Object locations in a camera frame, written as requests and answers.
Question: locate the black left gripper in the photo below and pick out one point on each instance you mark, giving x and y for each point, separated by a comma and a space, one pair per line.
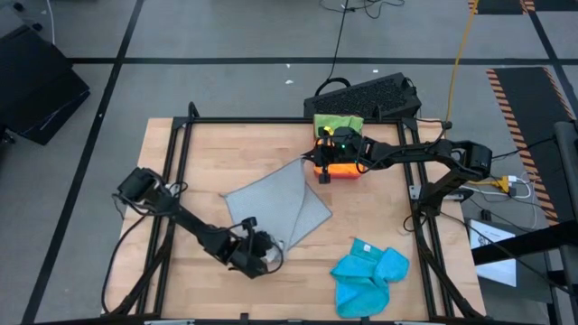
253, 253

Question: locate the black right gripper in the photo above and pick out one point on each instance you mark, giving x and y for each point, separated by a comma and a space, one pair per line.
338, 151

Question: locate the orange microfiber towel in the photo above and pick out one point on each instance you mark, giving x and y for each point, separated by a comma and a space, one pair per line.
345, 169

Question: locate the bright green microfiber towel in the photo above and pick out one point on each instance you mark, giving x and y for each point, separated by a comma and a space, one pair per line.
329, 121

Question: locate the grey microfiber towel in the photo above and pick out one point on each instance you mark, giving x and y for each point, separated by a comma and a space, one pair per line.
280, 203

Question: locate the blue microfiber towel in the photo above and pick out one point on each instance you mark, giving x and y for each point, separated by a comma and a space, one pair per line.
361, 284

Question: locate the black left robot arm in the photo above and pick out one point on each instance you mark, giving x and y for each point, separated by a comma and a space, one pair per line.
180, 216

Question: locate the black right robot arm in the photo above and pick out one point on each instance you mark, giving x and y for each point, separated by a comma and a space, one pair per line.
433, 153

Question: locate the black perforated computer case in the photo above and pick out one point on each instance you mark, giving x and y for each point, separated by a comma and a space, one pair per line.
361, 97

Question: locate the short white bar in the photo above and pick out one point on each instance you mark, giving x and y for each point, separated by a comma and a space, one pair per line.
169, 322

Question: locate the yellow plug connector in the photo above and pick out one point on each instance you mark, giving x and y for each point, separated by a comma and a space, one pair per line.
502, 184

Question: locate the white printed sheet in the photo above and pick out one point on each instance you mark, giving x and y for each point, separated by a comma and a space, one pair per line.
496, 271

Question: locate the hazard-striped black floor mat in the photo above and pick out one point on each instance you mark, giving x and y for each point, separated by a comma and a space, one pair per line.
501, 5
528, 113

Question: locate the black stand beam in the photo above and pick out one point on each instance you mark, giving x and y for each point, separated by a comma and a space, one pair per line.
566, 180

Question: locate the large black case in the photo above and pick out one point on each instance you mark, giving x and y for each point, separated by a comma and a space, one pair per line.
36, 86

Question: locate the black metal table frame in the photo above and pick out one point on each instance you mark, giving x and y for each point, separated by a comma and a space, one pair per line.
271, 120

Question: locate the black table-edge bracket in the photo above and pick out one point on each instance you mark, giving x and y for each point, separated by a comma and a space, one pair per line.
244, 317

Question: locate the silver base bracket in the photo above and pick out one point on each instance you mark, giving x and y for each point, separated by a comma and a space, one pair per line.
456, 195

